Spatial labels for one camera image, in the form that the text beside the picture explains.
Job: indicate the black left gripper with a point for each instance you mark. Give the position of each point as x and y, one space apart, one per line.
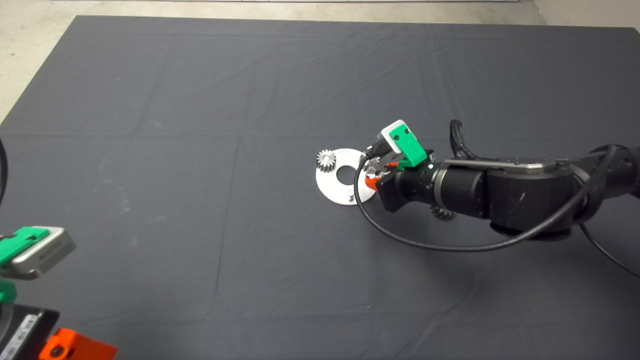
20 332

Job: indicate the green right camera mount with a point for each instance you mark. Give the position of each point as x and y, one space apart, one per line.
410 147

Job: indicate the round metal plate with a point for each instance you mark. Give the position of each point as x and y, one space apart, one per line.
330 187

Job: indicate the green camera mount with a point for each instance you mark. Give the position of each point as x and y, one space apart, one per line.
20 242
410 147

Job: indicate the small bright steel gear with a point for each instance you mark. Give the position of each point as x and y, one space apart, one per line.
371 165
326 161

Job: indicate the green left camera mount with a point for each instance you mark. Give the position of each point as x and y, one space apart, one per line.
20 242

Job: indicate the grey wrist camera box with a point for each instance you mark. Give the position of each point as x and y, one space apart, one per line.
386 137
50 255

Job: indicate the large steel gear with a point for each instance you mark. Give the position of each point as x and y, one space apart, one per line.
442 214

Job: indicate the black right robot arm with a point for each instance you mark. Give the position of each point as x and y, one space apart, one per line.
510 195

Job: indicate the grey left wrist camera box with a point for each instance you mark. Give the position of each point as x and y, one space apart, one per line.
50 255

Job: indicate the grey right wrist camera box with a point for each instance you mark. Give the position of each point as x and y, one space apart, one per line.
386 137

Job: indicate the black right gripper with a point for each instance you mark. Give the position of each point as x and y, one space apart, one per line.
410 187

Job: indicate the dark grey table cloth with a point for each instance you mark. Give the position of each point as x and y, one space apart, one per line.
200 200

